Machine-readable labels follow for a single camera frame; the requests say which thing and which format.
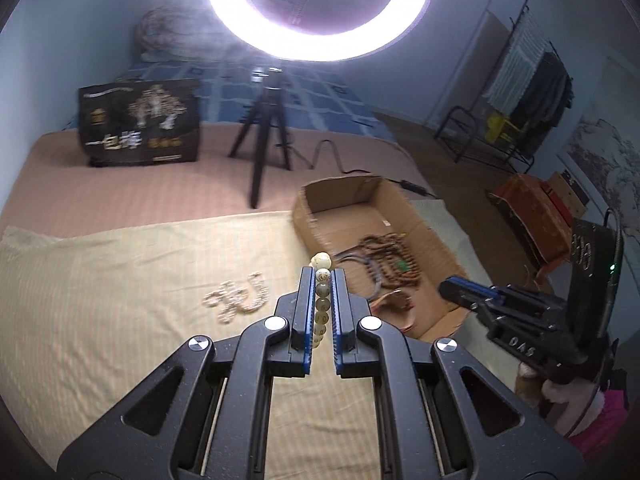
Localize red cord jade pendant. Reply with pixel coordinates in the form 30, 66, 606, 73
396, 259, 411, 273

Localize orange strap wristwatch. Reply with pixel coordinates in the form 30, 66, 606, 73
370, 289, 416, 334

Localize brown wooden bead necklace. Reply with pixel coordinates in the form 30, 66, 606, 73
357, 233, 424, 291

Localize dark thin bangle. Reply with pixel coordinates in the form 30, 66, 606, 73
333, 250, 383, 301

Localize white pearl necklace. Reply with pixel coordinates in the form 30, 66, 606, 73
202, 272, 270, 325

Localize cream bead bracelet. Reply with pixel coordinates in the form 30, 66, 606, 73
308, 251, 333, 351

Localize gloved right hand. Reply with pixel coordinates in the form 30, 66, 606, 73
515, 362, 605, 437

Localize orange cloth covered stool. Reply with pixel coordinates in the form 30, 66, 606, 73
486, 174, 572, 278

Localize open cardboard box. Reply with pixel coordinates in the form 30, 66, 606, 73
292, 176, 468, 342

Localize striped yellow towel mat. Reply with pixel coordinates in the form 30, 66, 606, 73
0, 199, 494, 480

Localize yellow box on rack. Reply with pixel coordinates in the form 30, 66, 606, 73
485, 112, 513, 143

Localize dark hanging clothes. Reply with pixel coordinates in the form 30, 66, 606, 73
510, 52, 574, 158

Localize black clothes rack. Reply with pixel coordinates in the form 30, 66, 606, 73
432, 0, 574, 172

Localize striped hanging towel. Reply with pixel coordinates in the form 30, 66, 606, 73
483, 10, 548, 116

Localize blue checkered bed sheet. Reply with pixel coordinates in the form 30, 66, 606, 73
60, 56, 399, 146

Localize black tripod stand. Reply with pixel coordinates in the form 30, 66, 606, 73
228, 67, 292, 209

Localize black printed gift bag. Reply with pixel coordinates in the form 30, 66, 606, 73
77, 79, 201, 168

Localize folded floral quilt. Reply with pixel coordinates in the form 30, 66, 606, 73
134, 6, 238, 61

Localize black cable inline switch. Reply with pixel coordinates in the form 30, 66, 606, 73
399, 180, 431, 196

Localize white ring light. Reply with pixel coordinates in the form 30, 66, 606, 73
208, 0, 431, 63

